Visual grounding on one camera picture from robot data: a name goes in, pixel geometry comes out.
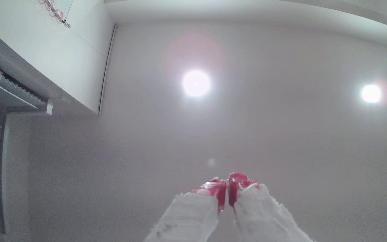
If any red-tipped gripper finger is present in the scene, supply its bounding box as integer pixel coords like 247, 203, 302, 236
143, 177, 228, 242
228, 172, 316, 242

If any round ceiling light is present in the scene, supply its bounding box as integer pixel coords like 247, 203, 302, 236
182, 69, 212, 99
361, 84, 382, 104

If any wall panel with red wires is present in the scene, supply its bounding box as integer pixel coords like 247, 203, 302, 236
38, 0, 75, 29

